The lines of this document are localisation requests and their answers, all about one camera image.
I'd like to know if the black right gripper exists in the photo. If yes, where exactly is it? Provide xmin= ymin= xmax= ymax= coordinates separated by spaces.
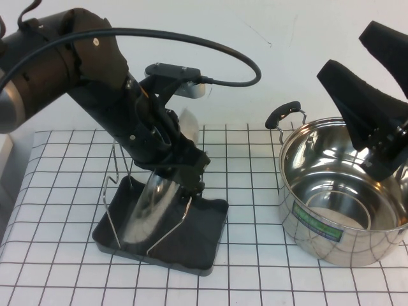
xmin=317 ymin=59 xmax=408 ymax=182

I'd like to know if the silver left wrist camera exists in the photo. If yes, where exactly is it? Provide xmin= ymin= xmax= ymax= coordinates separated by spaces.
xmin=143 ymin=62 xmax=207 ymax=99

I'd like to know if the stainless steel pot lid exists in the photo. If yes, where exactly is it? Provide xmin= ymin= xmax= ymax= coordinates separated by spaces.
xmin=122 ymin=108 xmax=205 ymax=252

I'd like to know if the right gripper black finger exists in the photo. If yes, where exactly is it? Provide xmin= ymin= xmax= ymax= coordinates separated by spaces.
xmin=358 ymin=20 xmax=408 ymax=99

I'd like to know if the black tray wire lid rack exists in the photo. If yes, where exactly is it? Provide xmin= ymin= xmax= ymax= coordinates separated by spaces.
xmin=91 ymin=145 xmax=230 ymax=277

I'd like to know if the white black-grid tablecloth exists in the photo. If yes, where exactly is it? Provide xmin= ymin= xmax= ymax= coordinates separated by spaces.
xmin=0 ymin=122 xmax=408 ymax=306

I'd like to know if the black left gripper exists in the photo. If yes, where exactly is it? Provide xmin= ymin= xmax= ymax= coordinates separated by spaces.
xmin=126 ymin=101 xmax=212 ymax=194

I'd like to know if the white side table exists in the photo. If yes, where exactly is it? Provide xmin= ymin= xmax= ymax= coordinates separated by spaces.
xmin=0 ymin=133 xmax=15 ymax=205

